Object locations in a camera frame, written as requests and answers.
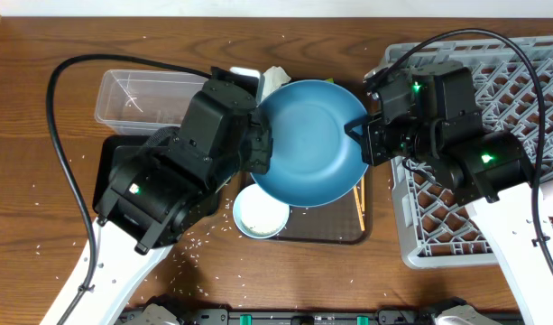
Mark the brown serving tray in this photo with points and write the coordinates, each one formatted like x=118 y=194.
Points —
x=333 y=223

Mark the crumpled white tissue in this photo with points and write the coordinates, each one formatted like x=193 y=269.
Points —
x=273 y=78

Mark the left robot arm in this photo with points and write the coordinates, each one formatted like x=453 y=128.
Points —
x=147 y=203

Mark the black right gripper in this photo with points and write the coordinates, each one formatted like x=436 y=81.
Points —
x=372 y=144

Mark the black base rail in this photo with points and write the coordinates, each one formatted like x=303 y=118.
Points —
x=165 y=310

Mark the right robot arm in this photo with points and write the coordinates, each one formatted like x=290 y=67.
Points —
x=429 y=115

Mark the dark blue plate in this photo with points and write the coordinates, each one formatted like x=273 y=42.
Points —
x=314 y=162

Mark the black plastic tray bin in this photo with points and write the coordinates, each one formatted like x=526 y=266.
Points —
x=118 y=148

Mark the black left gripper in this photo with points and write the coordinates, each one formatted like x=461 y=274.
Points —
x=262 y=147

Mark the grey dishwasher rack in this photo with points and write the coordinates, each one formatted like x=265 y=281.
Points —
x=434 y=231

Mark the wooden chopstick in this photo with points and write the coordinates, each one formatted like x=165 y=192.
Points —
x=359 y=210
x=362 y=194

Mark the light blue rice bowl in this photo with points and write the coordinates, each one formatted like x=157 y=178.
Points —
x=257 y=214

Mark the clear plastic bin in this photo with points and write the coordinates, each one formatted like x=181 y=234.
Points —
x=139 y=102

